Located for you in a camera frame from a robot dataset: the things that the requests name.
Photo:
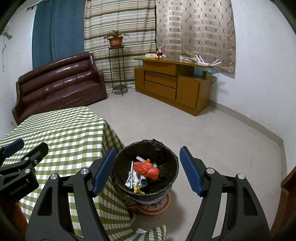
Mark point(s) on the small brown box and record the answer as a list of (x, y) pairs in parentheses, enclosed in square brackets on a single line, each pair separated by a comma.
[(204, 74)]

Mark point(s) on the potted plant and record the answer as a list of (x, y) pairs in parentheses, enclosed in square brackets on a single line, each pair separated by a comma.
[(115, 41)]

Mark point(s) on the white crumpled cloth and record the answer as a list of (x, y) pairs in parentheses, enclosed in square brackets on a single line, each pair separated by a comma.
[(187, 58)]

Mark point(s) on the black metal plant stand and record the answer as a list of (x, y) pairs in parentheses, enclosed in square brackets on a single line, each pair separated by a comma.
[(119, 87)]

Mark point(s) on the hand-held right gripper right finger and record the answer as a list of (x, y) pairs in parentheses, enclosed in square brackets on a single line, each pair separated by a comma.
[(192, 171)]

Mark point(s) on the teal toothpaste box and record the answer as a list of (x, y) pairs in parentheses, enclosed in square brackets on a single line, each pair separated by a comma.
[(155, 164)]

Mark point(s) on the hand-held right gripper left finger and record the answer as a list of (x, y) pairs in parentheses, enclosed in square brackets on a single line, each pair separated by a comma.
[(104, 171)]

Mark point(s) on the plush toy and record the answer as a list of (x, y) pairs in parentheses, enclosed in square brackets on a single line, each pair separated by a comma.
[(159, 55)]

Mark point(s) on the blue curtain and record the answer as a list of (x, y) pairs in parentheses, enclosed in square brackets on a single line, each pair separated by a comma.
[(57, 27)]

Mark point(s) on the dark cardboard box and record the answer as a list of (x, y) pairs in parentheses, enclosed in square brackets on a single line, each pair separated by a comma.
[(165, 172)]

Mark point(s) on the wooden door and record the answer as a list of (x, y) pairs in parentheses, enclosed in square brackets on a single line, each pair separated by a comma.
[(290, 185)]

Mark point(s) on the black curtain rod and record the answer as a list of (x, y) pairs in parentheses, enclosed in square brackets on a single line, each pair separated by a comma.
[(37, 4)]

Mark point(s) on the yellow wrapper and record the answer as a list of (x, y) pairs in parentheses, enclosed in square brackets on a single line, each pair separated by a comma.
[(138, 190)]

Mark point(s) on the white paper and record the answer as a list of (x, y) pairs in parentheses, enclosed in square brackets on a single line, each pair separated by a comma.
[(132, 180)]

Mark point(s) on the white router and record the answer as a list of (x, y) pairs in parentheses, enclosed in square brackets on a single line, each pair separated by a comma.
[(208, 63)]

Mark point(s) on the wooden cabinet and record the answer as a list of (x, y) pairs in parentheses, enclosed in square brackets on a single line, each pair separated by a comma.
[(161, 90)]

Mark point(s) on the green checked tablecloth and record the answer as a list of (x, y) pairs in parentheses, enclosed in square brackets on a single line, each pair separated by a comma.
[(57, 129)]

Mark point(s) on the white air conditioner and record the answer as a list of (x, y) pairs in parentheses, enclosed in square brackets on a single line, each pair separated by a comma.
[(7, 34)]

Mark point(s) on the white paper sleeve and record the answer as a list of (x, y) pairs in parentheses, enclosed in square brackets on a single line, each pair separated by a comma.
[(132, 169)]

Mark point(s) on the striped curtain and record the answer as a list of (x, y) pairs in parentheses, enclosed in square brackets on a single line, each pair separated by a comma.
[(129, 20)]

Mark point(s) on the red plastic bag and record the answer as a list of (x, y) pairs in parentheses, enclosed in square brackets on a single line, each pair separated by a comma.
[(148, 171)]

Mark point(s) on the person's left forearm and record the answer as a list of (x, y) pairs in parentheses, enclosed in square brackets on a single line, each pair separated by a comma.
[(15, 215)]

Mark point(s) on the beige patterned curtain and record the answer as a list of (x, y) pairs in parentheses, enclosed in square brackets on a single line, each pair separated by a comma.
[(196, 27)]

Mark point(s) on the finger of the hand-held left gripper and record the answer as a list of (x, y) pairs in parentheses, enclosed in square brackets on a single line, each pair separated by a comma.
[(38, 153), (13, 146)]

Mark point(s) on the floral patterned basin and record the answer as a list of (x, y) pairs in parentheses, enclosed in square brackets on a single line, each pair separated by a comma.
[(152, 207)]

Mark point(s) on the tissue box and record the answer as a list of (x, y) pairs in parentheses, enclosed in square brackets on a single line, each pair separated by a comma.
[(150, 55)]

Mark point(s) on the brown leather sofa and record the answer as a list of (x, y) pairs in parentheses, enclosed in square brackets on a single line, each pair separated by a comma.
[(60, 85)]

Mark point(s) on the bin with black liner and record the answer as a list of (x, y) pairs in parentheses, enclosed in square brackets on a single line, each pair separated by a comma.
[(124, 160)]

